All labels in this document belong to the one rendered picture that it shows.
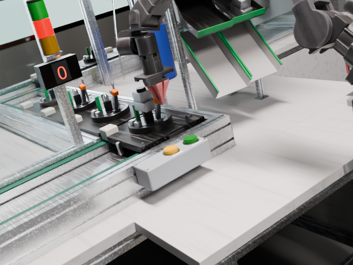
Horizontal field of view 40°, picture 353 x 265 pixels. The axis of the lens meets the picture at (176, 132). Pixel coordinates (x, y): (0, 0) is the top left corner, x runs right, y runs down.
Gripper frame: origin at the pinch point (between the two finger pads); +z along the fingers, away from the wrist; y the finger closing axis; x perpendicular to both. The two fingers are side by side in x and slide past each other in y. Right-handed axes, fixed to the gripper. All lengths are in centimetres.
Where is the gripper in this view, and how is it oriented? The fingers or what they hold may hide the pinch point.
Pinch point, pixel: (161, 102)
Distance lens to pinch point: 139.8
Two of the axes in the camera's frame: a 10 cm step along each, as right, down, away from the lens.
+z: 2.2, 9.1, 3.4
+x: 6.0, 1.4, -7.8
